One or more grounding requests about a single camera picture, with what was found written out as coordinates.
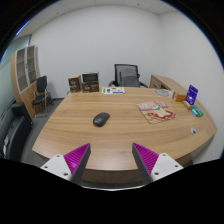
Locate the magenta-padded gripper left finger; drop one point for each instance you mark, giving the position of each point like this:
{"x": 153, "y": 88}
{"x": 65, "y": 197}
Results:
{"x": 59, "y": 165}

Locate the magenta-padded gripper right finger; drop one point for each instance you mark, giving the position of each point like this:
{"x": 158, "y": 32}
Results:
{"x": 164, "y": 165}

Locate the black computer mouse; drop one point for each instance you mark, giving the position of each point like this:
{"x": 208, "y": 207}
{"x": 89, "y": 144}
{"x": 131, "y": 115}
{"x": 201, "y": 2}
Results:
{"x": 101, "y": 119}

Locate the black sofa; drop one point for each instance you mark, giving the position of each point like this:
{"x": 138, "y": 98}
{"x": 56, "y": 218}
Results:
{"x": 15, "y": 131}

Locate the small blue pack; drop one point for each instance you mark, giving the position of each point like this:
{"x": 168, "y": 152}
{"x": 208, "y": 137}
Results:
{"x": 194, "y": 112}

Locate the green pack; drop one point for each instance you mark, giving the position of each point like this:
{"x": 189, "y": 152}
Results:
{"x": 199, "y": 110}

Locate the small yellow box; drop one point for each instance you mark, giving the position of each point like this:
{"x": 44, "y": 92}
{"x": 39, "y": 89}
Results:
{"x": 187, "y": 104}

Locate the small orange box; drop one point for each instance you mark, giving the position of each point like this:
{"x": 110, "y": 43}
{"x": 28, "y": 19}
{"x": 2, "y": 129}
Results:
{"x": 180, "y": 97}

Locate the white sheet with round print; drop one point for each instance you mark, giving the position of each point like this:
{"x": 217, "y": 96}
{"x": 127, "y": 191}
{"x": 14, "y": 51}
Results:
{"x": 163, "y": 92}

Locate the black visitor chair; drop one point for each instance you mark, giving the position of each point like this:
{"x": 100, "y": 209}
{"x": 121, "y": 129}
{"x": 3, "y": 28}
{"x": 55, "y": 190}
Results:
{"x": 41, "y": 91}

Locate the purple standing card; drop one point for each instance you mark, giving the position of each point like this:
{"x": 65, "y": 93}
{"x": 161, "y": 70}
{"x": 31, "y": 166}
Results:
{"x": 191, "y": 95}

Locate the tall brown carton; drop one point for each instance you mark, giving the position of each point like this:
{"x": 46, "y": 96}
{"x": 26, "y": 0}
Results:
{"x": 74, "y": 84}

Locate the wooden side desk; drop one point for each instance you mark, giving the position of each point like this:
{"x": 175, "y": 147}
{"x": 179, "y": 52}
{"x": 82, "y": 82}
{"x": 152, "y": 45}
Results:
{"x": 166, "y": 83}

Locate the white printed paper sheet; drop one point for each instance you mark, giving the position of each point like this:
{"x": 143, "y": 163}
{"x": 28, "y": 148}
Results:
{"x": 113, "y": 90}

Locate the black box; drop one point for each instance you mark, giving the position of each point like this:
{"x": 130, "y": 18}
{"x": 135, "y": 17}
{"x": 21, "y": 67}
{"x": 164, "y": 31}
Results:
{"x": 90, "y": 77}

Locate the wooden shelf unit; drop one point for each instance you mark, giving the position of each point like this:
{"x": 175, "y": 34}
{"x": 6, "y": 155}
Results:
{"x": 24, "y": 78}

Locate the black mesh office chair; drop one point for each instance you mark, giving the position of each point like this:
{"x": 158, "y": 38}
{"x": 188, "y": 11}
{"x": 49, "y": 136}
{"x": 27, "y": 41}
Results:
{"x": 127, "y": 76}

